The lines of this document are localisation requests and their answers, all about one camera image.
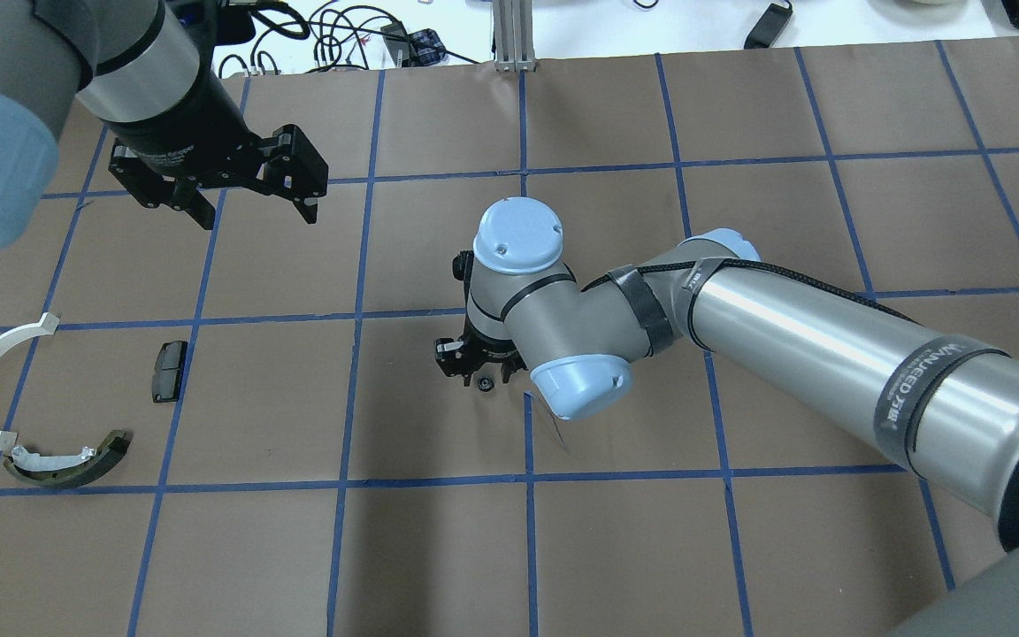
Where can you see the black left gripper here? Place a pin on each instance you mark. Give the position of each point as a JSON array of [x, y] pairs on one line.
[[180, 124]]

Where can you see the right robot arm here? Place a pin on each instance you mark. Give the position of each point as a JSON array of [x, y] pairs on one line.
[[945, 407]]

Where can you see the aluminium frame post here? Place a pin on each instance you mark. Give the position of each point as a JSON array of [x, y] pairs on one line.
[[513, 49]]

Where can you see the black brake pad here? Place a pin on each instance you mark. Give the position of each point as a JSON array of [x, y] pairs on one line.
[[169, 371]]

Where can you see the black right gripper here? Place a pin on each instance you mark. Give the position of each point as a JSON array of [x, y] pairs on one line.
[[485, 347]]

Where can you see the dark curved brake shoe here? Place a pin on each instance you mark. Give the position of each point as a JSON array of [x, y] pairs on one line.
[[68, 471]]

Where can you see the black power adapter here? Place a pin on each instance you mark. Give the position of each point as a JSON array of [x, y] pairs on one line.
[[769, 26]]

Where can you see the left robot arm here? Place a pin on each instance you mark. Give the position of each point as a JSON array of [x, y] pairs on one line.
[[143, 68]]

